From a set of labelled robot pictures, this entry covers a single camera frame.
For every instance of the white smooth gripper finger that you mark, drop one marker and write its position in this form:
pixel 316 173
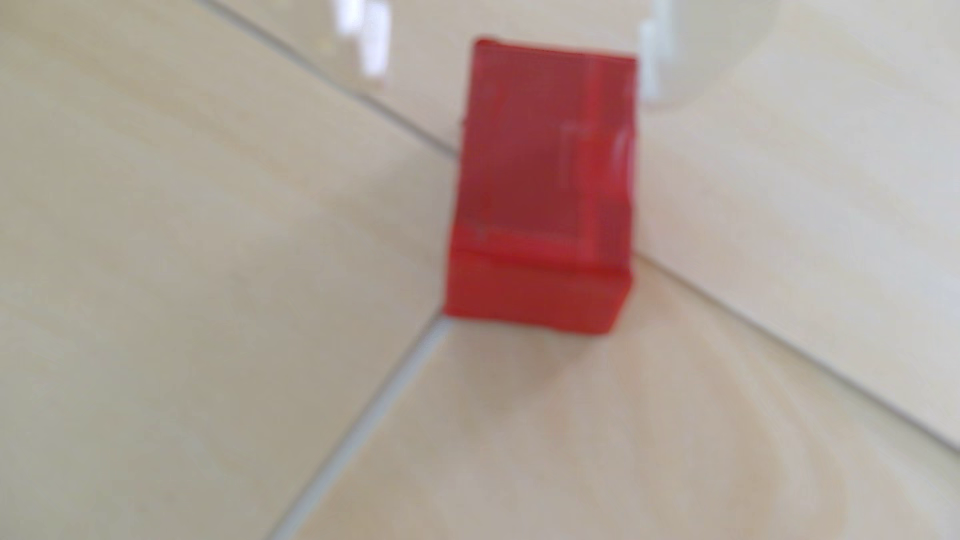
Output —
pixel 705 45

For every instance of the red block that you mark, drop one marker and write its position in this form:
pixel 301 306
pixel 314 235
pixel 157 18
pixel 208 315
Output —
pixel 540 195

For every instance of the white serrated gripper finger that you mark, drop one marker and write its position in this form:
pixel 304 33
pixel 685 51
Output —
pixel 360 37

